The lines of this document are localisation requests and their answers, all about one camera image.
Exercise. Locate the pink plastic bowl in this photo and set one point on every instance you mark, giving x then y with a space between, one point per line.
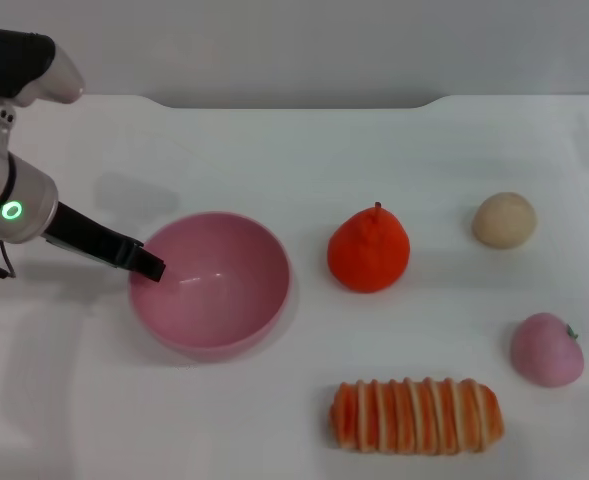
214 310

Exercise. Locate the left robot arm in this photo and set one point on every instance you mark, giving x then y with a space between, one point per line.
24 200

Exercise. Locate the orange tangerine toy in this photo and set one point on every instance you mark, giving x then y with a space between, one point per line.
369 255

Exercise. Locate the beige round fruit toy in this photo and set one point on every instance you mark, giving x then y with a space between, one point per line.
504 220

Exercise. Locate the left wrist camera housing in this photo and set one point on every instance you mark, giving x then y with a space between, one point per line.
4 60

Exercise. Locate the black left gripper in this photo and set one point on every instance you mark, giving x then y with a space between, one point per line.
94 237

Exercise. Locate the pink peach toy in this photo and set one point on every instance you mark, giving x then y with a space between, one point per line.
544 350

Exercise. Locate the orange striped bread loaf toy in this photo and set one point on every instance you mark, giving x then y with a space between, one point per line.
419 417

